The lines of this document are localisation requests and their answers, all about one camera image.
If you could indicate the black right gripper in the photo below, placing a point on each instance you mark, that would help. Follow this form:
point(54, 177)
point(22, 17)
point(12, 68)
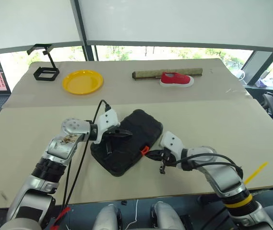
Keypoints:
point(168, 159)

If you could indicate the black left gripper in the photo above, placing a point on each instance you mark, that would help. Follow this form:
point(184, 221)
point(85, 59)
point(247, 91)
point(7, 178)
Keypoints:
point(111, 135)

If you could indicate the black bag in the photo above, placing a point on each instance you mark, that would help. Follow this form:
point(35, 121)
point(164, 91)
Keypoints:
point(131, 143)

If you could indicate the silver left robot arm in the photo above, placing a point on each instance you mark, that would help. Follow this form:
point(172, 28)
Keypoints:
point(52, 158)

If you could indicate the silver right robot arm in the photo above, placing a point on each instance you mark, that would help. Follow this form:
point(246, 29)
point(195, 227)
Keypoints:
point(222, 177)

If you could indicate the grey rounded robot leg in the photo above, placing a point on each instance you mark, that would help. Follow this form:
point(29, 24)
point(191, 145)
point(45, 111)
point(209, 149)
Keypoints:
point(106, 218)
point(165, 215)

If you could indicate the yellow plastic plate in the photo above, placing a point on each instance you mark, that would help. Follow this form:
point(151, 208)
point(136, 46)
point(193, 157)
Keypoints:
point(83, 82)

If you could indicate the olive rolled mat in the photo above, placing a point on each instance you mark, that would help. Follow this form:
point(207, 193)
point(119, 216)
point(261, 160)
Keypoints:
point(145, 72)

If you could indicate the red canvas shoe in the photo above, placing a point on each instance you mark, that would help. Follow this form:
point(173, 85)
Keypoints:
point(175, 79)

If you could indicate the red tape strip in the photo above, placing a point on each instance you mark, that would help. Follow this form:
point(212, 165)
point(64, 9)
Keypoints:
point(60, 216)

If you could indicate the black metal stand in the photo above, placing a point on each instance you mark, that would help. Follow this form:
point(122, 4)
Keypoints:
point(45, 73)

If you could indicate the dark window mullion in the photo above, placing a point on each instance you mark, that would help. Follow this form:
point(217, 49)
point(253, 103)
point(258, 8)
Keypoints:
point(88, 45)

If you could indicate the purple paper object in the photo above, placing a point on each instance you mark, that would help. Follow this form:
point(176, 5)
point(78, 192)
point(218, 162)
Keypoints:
point(261, 83)

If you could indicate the grey window pillar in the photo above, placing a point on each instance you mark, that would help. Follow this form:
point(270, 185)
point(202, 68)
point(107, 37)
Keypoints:
point(258, 67)

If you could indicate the wide white roller blind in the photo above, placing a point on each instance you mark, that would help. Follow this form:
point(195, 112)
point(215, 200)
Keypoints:
point(181, 21)

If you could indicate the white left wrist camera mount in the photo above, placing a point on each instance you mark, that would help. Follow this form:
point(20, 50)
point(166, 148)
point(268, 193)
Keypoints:
point(107, 122)

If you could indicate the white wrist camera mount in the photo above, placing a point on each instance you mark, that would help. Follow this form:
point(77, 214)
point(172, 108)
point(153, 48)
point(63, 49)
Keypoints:
point(107, 122)
point(172, 142)

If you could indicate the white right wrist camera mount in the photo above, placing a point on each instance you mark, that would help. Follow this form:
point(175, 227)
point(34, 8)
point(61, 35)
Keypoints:
point(172, 142)

